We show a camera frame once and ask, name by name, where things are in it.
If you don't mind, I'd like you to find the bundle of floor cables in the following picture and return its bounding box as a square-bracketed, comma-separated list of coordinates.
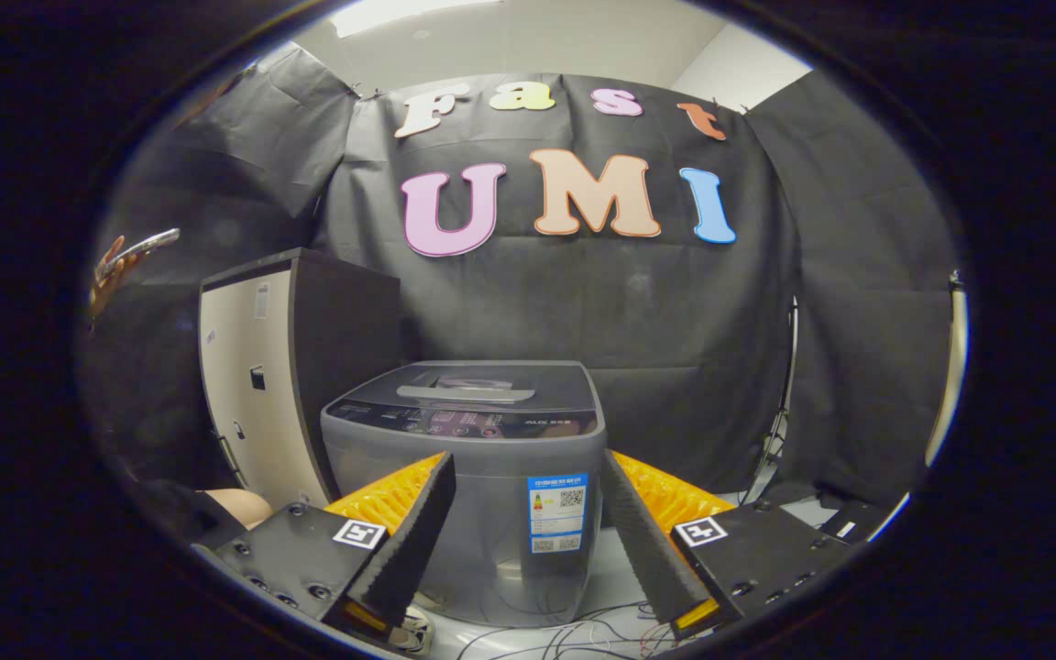
[455, 600, 676, 660]

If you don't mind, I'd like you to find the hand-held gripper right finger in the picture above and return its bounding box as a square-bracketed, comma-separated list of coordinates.
[601, 449, 859, 643]

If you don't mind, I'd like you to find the white pole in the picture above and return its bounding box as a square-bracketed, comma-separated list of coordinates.
[924, 270, 969, 468]

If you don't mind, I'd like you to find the cream and dark cabinet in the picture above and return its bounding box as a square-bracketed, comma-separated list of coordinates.
[198, 247, 403, 510]

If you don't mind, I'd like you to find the white shoe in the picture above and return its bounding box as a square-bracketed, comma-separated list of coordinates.
[390, 605, 437, 654]

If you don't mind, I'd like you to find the black backdrop cloth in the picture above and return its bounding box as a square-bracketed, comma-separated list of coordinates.
[79, 41, 964, 510]

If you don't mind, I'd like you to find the grey washing machine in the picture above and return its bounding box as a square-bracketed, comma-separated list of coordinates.
[320, 360, 609, 629]

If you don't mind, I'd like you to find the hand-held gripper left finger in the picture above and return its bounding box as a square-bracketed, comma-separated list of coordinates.
[191, 451, 457, 643]

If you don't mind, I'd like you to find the silver smartphone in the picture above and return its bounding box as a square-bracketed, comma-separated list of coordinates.
[97, 227, 182, 281]

